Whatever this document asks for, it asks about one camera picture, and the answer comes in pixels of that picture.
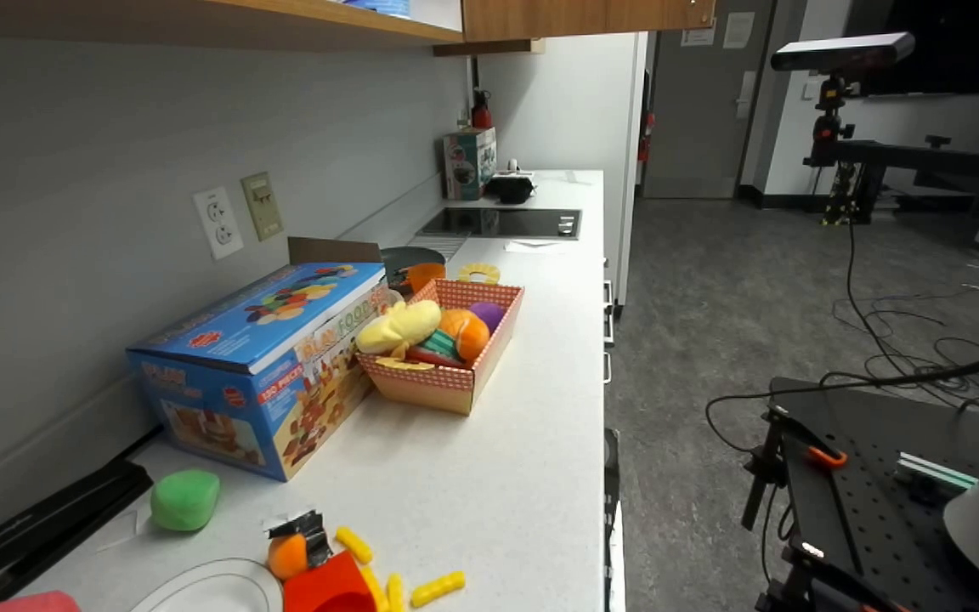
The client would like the grey door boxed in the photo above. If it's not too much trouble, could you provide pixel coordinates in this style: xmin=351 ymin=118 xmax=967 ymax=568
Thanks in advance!
xmin=639 ymin=0 xmax=781 ymax=203

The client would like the wooden cabinet door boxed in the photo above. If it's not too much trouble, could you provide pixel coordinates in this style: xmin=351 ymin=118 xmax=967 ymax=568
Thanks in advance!
xmin=459 ymin=0 xmax=720 ymax=43

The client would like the purple toy fruit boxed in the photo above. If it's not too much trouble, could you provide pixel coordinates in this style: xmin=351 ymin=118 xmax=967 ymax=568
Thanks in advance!
xmin=465 ymin=296 xmax=508 ymax=332

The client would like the beige bowl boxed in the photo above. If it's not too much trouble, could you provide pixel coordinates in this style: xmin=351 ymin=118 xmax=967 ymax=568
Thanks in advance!
xmin=455 ymin=259 xmax=507 ymax=288

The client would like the toy orange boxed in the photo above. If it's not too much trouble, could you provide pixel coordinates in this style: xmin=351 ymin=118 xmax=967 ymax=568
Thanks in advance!
xmin=437 ymin=305 xmax=497 ymax=366

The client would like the green toy vegetable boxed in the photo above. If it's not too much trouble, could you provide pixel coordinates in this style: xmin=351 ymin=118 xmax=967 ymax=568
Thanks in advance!
xmin=417 ymin=327 xmax=462 ymax=360

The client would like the red toy fruit slice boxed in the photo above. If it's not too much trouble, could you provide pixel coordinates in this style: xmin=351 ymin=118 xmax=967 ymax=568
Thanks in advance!
xmin=401 ymin=339 xmax=468 ymax=376

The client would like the steel sink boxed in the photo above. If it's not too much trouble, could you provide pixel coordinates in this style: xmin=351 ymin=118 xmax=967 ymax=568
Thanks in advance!
xmin=414 ymin=203 xmax=583 ymax=244

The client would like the yellow toy banana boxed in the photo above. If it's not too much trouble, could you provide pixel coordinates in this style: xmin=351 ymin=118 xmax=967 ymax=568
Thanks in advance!
xmin=354 ymin=296 xmax=445 ymax=360

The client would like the black pot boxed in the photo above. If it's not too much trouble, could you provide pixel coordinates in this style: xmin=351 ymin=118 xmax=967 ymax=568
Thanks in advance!
xmin=479 ymin=166 xmax=540 ymax=207

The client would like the green white box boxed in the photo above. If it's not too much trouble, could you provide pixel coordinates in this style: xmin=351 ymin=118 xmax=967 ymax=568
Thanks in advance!
xmin=437 ymin=124 xmax=502 ymax=203

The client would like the red bottle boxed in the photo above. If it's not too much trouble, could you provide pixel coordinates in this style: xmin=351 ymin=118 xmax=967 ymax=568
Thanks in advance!
xmin=465 ymin=88 xmax=497 ymax=134

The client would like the white refrigerator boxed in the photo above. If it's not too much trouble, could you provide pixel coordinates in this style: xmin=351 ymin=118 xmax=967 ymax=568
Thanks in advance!
xmin=472 ymin=26 xmax=652 ymax=313

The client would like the black GE dishwasher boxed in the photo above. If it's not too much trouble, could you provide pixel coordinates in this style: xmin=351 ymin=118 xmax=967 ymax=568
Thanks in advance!
xmin=602 ymin=423 xmax=633 ymax=612

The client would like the blue toy food box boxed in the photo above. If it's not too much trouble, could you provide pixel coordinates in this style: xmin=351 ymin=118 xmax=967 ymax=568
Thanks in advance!
xmin=125 ymin=235 xmax=405 ymax=488

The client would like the yellow toy fry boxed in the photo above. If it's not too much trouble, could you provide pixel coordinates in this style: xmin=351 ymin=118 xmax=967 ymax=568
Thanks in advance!
xmin=377 ymin=572 xmax=410 ymax=612
xmin=329 ymin=521 xmax=380 ymax=568
xmin=405 ymin=568 xmax=472 ymax=612

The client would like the small black toy piece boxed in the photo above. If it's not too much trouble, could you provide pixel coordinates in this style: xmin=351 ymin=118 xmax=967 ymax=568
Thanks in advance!
xmin=265 ymin=506 xmax=333 ymax=557

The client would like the white tub blue label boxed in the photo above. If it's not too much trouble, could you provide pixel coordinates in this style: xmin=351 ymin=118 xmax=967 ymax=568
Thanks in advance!
xmin=336 ymin=0 xmax=465 ymax=33

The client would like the orange toy food piece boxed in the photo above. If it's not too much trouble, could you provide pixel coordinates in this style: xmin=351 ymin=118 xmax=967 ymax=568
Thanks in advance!
xmin=265 ymin=532 xmax=313 ymax=584

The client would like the white paper notice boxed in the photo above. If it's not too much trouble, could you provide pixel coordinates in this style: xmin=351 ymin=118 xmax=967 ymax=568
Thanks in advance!
xmin=675 ymin=24 xmax=720 ymax=51
xmin=720 ymin=8 xmax=762 ymax=51

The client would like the green round toy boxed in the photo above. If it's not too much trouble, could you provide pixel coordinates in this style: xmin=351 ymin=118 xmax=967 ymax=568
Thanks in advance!
xmin=145 ymin=467 xmax=225 ymax=538

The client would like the orange black bar clamp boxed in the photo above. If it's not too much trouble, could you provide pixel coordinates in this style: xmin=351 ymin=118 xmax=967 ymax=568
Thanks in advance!
xmin=738 ymin=406 xmax=853 ymax=538

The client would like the white round plate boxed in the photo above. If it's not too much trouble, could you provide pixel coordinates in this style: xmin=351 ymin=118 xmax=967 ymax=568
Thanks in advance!
xmin=129 ymin=553 xmax=287 ymax=612

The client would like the black perforated robot table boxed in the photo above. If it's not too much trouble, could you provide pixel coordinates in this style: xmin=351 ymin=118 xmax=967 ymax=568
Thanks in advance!
xmin=762 ymin=376 xmax=979 ymax=612

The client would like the pink cloth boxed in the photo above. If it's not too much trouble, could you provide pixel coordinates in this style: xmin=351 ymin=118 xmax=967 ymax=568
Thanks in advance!
xmin=0 ymin=587 xmax=85 ymax=612

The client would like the beige switch plate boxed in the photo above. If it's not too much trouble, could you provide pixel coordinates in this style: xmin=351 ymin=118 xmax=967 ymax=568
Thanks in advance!
xmin=236 ymin=166 xmax=287 ymax=244

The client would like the white wall outlet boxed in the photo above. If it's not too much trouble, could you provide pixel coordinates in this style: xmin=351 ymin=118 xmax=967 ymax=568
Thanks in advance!
xmin=190 ymin=185 xmax=249 ymax=267

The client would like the thin black floor cable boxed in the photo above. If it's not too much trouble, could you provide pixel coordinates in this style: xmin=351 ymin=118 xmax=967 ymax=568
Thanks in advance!
xmin=840 ymin=216 xmax=979 ymax=406

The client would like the thick black cable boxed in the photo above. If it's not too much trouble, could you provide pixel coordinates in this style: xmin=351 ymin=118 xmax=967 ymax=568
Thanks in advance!
xmin=701 ymin=337 xmax=979 ymax=456

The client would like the black stereo camera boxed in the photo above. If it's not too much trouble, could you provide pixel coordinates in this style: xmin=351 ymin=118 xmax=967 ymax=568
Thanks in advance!
xmin=767 ymin=26 xmax=922 ymax=77

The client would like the black camera boom stand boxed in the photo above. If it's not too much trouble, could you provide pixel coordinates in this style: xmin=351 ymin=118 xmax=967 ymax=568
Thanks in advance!
xmin=800 ymin=68 xmax=979 ymax=227

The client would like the black wall screen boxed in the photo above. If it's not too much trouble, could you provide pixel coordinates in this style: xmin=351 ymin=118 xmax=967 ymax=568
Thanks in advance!
xmin=841 ymin=0 xmax=979 ymax=101

